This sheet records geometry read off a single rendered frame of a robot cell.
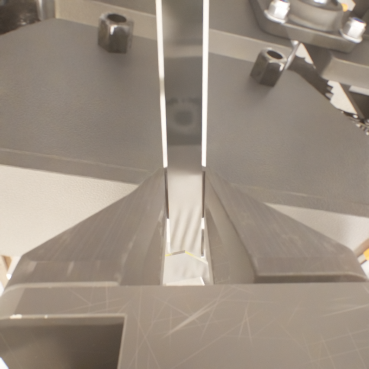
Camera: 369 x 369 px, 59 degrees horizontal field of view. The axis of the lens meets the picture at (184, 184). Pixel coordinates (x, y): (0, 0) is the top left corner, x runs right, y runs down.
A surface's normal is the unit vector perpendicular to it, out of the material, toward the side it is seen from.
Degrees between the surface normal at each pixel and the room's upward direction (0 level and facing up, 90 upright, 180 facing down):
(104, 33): 43
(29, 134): 90
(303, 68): 90
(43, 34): 90
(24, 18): 90
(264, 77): 0
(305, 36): 0
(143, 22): 0
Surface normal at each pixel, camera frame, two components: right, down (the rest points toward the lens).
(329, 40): 0.01, 0.75
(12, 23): 0.23, -0.65
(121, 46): 0.30, 0.76
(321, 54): -0.97, -0.14
